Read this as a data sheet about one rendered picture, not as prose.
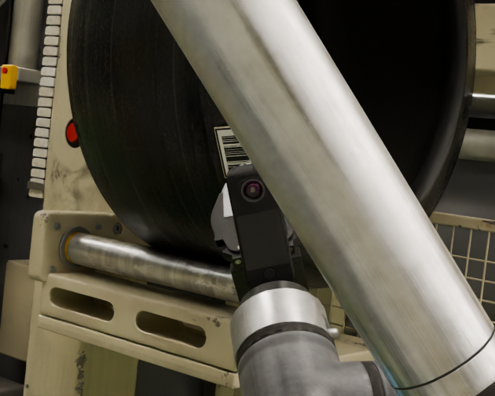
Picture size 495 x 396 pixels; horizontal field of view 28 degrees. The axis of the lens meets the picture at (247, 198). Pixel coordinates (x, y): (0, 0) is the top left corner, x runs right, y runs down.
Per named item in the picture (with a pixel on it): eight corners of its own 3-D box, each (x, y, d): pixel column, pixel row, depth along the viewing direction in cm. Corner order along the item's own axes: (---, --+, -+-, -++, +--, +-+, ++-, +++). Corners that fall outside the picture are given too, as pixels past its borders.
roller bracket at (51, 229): (25, 279, 137) (33, 209, 136) (213, 271, 168) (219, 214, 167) (41, 284, 135) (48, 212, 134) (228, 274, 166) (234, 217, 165)
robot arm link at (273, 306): (225, 335, 85) (335, 309, 85) (219, 294, 89) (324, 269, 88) (245, 397, 91) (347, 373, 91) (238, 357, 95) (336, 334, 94)
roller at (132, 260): (88, 232, 141) (83, 263, 141) (64, 230, 138) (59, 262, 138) (281, 273, 119) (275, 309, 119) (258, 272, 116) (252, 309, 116)
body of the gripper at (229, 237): (232, 273, 104) (247, 361, 95) (215, 214, 98) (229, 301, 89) (303, 256, 104) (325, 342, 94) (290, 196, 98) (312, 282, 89)
